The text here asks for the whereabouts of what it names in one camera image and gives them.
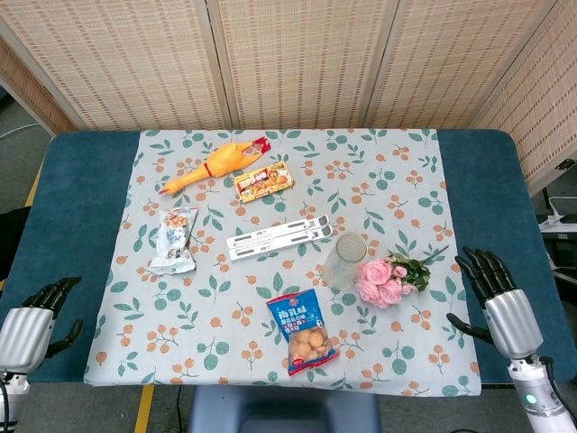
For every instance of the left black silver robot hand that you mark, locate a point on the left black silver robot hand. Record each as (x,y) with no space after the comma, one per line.
(24,336)

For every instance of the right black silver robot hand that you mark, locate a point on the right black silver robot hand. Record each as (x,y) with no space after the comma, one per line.
(511,320)

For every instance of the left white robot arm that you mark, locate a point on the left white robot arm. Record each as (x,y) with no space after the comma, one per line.
(11,390)

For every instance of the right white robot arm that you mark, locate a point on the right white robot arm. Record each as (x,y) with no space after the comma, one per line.
(534,403)

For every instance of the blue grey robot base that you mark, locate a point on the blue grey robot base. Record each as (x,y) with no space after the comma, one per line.
(284,410)

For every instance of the clear textured glass vase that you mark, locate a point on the clear textured glass vase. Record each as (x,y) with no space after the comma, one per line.
(342,266)

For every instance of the blue table cover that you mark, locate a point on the blue table cover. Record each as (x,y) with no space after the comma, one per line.
(76,216)

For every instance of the silver snack bag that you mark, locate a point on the silver snack bag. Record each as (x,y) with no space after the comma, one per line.
(173,241)

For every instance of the blue cookie bag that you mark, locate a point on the blue cookie bag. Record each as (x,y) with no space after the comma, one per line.
(299,334)

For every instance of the woven bamboo screen panel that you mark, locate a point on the woven bamboo screen panel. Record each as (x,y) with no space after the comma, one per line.
(302,63)
(27,90)
(121,63)
(545,104)
(455,63)

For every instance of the floral leaf print tablecloth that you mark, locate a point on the floral leaf print tablecloth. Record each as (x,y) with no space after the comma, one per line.
(252,311)

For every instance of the white folding stand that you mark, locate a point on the white folding stand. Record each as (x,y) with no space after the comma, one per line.
(275,237)

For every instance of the yellow rubber chicken toy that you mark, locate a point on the yellow rubber chicken toy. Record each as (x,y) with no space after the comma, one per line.
(221,161)

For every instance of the yellow curry box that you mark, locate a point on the yellow curry box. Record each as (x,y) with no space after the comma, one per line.
(263,181)

